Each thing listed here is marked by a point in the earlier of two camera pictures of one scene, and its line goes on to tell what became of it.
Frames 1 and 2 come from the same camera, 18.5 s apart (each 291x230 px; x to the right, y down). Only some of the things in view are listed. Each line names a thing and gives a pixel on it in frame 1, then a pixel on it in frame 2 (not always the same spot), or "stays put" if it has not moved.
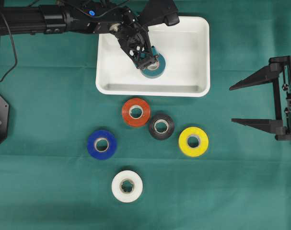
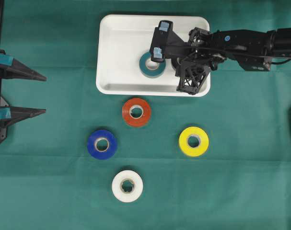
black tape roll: x=161 y=135 -> x=176 y=62
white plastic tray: x=186 y=49 stays put
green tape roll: x=157 y=57 stays put
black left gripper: x=132 y=33 -> x=2 y=117
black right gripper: x=285 y=68 -> x=202 y=53
